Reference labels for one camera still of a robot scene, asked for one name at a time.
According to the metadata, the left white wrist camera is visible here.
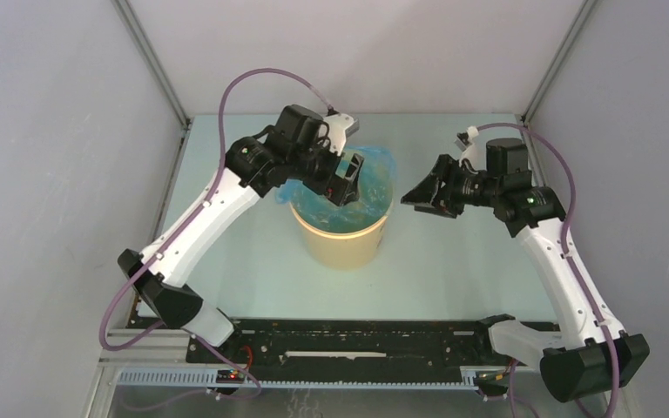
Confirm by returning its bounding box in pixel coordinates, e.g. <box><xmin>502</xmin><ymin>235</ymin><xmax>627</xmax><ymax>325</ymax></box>
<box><xmin>319</xmin><ymin>113</ymin><xmax>360</xmax><ymax>156</ymax></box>

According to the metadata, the corner aluminium post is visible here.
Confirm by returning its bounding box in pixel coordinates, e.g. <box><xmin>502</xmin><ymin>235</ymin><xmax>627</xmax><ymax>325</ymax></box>
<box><xmin>522</xmin><ymin>0</ymin><xmax>602</xmax><ymax>123</ymax></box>
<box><xmin>110</xmin><ymin>0</ymin><xmax>192</xmax><ymax>129</ymax></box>

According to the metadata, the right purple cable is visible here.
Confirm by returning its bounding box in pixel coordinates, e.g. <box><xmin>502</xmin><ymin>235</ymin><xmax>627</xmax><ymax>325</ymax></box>
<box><xmin>472</xmin><ymin>122</ymin><xmax>621</xmax><ymax>418</ymax></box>

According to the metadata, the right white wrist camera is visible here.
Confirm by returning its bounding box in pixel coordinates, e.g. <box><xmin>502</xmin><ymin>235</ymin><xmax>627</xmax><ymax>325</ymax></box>
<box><xmin>456</xmin><ymin>126</ymin><xmax>479</xmax><ymax>171</ymax></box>

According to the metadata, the small electronics board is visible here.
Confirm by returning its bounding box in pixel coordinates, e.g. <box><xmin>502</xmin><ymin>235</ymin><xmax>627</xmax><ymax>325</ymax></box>
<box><xmin>215</xmin><ymin>370</ymin><xmax>246</xmax><ymax>384</ymax></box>

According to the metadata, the right corner aluminium post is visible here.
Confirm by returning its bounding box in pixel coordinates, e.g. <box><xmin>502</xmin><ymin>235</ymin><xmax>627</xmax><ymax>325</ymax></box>
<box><xmin>522</xmin><ymin>0</ymin><xmax>602</xmax><ymax>123</ymax></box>

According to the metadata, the left corner aluminium post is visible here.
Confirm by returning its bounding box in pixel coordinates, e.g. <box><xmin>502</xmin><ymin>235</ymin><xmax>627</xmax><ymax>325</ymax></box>
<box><xmin>110</xmin><ymin>0</ymin><xmax>192</xmax><ymax>129</ymax></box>

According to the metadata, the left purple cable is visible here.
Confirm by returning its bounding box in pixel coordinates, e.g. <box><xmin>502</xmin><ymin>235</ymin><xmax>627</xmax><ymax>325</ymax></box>
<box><xmin>98</xmin><ymin>68</ymin><xmax>335</xmax><ymax>352</ymax></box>

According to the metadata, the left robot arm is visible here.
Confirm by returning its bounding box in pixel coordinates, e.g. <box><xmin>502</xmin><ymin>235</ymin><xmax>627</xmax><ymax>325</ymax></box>
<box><xmin>118</xmin><ymin>104</ymin><xmax>365</xmax><ymax>363</ymax></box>

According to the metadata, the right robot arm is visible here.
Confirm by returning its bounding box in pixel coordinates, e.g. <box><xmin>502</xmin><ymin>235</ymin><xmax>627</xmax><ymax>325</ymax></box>
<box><xmin>401</xmin><ymin>138</ymin><xmax>650</xmax><ymax>402</ymax></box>

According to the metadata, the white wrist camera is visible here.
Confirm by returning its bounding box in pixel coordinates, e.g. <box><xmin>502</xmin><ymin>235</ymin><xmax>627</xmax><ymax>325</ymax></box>
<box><xmin>456</xmin><ymin>126</ymin><xmax>479</xmax><ymax>171</ymax></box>
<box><xmin>319</xmin><ymin>113</ymin><xmax>360</xmax><ymax>156</ymax></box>

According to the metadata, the yellow trash bin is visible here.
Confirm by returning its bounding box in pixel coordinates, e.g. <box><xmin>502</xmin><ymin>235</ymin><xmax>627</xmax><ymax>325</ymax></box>
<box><xmin>289</xmin><ymin>146</ymin><xmax>396</xmax><ymax>272</ymax></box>

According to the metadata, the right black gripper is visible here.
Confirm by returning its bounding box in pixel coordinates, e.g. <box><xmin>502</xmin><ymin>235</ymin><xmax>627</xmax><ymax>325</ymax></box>
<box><xmin>401</xmin><ymin>153</ymin><xmax>501</xmax><ymax>219</ymax></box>

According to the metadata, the blue plastic trash bag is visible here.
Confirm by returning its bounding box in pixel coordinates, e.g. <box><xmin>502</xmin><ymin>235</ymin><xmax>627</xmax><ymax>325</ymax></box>
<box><xmin>275</xmin><ymin>146</ymin><xmax>396</xmax><ymax>233</ymax></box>

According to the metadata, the purple cable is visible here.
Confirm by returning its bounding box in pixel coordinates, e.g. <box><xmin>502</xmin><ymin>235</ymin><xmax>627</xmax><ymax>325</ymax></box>
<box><xmin>472</xmin><ymin>122</ymin><xmax>621</xmax><ymax>418</ymax></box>
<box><xmin>98</xmin><ymin>68</ymin><xmax>335</xmax><ymax>352</ymax></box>

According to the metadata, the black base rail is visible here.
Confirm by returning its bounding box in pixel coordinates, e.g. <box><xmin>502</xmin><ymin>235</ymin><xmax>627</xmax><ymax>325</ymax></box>
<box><xmin>218</xmin><ymin>319</ymin><xmax>510</xmax><ymax>385</ymax></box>

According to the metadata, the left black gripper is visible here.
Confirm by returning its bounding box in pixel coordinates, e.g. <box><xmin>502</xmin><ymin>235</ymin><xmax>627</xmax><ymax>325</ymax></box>
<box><xmin>289</xmin><ymin>133</ymin><xmax>363</xmax><ymax>206</ymax></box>

